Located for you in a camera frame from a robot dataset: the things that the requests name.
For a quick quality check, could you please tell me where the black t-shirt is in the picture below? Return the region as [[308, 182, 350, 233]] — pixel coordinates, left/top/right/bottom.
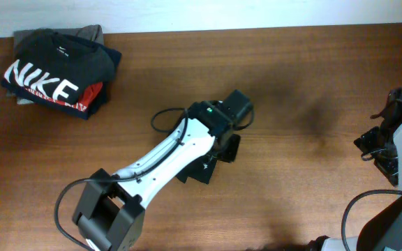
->
[[176, 152, 221, 184]]

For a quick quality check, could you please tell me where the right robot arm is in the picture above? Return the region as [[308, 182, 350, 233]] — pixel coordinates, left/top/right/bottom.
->
[[306, 87, 402, 251]]

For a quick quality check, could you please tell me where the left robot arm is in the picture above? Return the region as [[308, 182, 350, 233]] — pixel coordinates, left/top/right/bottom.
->
[[72, 99, 254, 250]]

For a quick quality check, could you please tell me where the red folded shirt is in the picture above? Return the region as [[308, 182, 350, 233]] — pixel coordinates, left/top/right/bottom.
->
[[26, 81, 104, 112]]

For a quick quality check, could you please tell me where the black Nike folded shirt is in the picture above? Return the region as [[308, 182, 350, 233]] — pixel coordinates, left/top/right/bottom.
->
[[3, 29, 117, 105]]

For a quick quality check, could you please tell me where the navy folded shirt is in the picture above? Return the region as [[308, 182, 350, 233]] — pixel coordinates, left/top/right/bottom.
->
[[1, 30, 121, 120]]

